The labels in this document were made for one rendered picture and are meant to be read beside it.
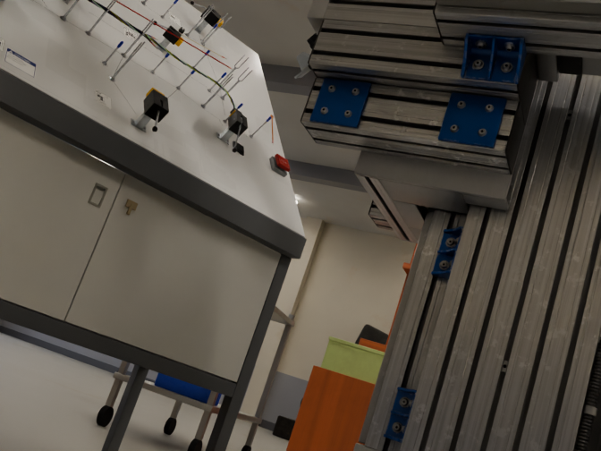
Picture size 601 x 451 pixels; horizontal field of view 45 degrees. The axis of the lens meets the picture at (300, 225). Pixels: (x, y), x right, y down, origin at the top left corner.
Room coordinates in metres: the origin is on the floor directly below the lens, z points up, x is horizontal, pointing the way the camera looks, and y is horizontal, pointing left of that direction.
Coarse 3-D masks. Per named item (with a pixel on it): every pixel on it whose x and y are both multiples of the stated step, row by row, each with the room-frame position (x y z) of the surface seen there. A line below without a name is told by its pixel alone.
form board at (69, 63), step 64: (128, 0) 2.11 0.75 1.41; (0, 64) 1.52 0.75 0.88; (64, 64) 1.69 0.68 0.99; (128, 64) 1.90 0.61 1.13; (192, 64) 2.19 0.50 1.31; (256, 64) 2.56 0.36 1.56; (128, 128) 1.75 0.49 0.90; (192, 128) 1.97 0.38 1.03; (256, 128) 2.27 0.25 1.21; (256, 192) 2.04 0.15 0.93
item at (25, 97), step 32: (0, 96) 1.52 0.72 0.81; (32, 96) 1.56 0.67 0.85; (64, 128) 1.62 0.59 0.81; (96, 128) 1.66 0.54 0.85; (128, 160) 1.73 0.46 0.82; (160, 160) 1.77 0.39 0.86; (192, 192) 1.85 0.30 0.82; (224, 224) 1.98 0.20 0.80; (256, 224) 1.98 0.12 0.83; (288, 256) 2.12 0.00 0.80
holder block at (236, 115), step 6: (234, 114) 2.01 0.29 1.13; (240, 114) 2.02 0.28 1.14; (228, 120) 2.03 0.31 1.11; (234, 120) 2.00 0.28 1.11; (240, 120) 2.00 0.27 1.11; (246, 120) 2.03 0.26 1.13; (228, 126) 2.01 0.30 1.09; (234, 126) 2.00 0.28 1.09; (246, 126) 2.01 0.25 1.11; (234, 132) 2.02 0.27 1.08; (240, 132) 2.02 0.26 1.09
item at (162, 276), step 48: (144, 192) 1.81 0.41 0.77; (144, 240) 1.84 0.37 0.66; (192, 240) 1.92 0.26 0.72; (240, 240) 2.01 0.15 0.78; (96, 288) 1.80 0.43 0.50; (144, 288) 1.87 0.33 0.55; (192, 288) 1.96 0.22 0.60; (240, 288) 2.05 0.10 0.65; (144, 336) 1.91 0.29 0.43; (192, 336) 1.99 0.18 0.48; (240, 336) 2.08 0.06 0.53
